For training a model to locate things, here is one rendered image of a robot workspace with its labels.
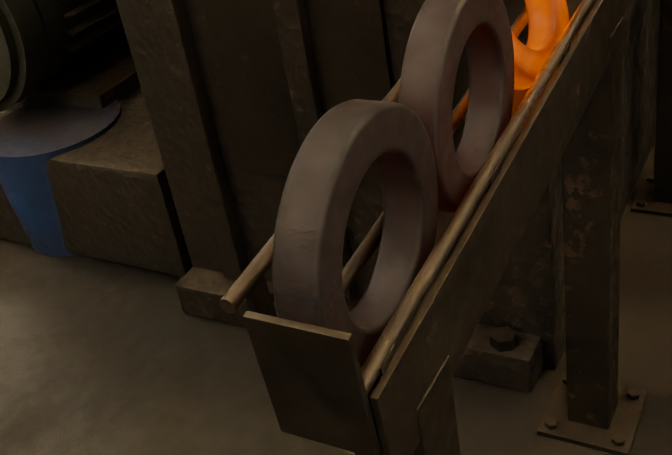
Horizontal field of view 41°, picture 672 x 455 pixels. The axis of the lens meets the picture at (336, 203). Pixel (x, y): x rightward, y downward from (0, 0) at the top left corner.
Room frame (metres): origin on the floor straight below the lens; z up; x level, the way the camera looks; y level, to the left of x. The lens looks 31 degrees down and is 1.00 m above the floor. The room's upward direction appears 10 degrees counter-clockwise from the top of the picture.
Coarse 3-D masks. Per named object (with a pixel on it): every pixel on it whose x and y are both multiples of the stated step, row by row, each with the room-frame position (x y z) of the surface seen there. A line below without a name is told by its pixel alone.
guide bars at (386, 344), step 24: (576, 24) 0.82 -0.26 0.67; (552, 72) 0.74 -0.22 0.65; (528, 96) 0.70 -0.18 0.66; (528, 120) 0.70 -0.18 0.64; (504, 144) 0.64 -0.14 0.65; (480, 192) 0.58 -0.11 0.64; (456, 216) 0.55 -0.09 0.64; (456, 240) 0.54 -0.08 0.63; (432, 264) 0.51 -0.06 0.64; (408, 312) 0.47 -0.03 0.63; (384, 336) 0.45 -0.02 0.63; (384, 360) 0.43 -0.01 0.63
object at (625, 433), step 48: (576, 144) 0.92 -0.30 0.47; (576, 192) 0.93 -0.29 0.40; (576, 240) 0.93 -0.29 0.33; (576, 288) 0.93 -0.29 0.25; (576, 336) 0.93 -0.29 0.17; (432, 384) 0.46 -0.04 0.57; (576, 384) 0.93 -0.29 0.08; (432, 432) 0.45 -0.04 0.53; (576, 432) 0.91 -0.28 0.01; (624, 432) 0.89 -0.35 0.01
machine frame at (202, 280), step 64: (128, 0) 1.41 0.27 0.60; (192, 0) 1.34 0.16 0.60; (256, 0) 1.26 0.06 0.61; (320, 0) 1.20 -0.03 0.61; (384, 0) 1.16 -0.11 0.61; (512, 0) 1.07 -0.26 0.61; (640, 0) 1.53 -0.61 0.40; (192, 64) 1.33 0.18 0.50; (256, 64) 1.28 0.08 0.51; (320, 64) 1.21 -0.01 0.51; (384, 64) 1.16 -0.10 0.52; (640, 64) 1.54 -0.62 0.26; (192, 128) 1.34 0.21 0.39; (256, 128) 1.29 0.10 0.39; (640, 128) 1.56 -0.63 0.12; (192, 192) 1.40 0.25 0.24; (256, 192) 1.32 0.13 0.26; (192, 256) 1.42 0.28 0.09; (512, 256) 1.08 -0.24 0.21; (512, 320) 1.08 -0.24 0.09; (512, 384) 1.02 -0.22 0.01
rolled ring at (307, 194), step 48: (336, 144) 0.47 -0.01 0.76; (384, 144) 0.51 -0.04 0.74; (288, 192) 0.46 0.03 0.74; (336, 192) 0.45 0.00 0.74; (384, 192) 0.56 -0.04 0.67; (432, 192) 0.56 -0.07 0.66; (288, 240) 0.44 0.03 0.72; (336, 240) 0.44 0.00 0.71; (384, 240) 0.55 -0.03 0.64; (432, 240) 0.55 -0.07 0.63; (288, 288) 0.43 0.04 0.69; (336, 288) 0.44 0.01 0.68; (384, 288) 0.52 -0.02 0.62
